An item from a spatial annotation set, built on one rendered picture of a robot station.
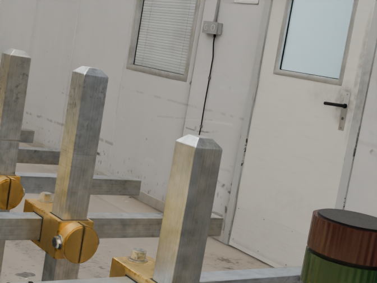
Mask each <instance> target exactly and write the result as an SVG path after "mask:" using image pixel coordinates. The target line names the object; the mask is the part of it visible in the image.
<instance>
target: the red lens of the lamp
mask: <svg viewBox="0 0 377 283"><path fill-rule="evenodd" d="M318 211H319V209H317V210H314V211H313V213H312V219H311V224H310V229H309V235H308V239H307V245H308V246H309V247H310V248H311V249H313V250H314V251H316V252H318V253H321V254H323V255H325V256H328V257H331V258H334V259H338V260H340V261H345V262H349V263H354V264H360V265H364V266H373V267H377V232H371V231H364V230H359V229H354V228H350V227H347V226H342V225H339V224H336V223H333V222H330V221H328V220H325V219H323V218H321V217H320V216H319V215H318V214H317V212H318Z"/></svg>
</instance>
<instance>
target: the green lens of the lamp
mask: <svg viewBox="0 0 377 283"><path fill-rule="evenodd" d="M300 279H301V281H302V282H303V283H377V270H365V269H361V268H354V267H350V266H345V265H342V264H338V263H334V262H331V261H329V260H326V259H324V258H321V257H319V256H317V255H316V254H314V253H313V252H311V251H310V249H309V246H308V245H307V246H306V250H305V255H304V261H303V265H302V270H301V276H300Z"/></svg>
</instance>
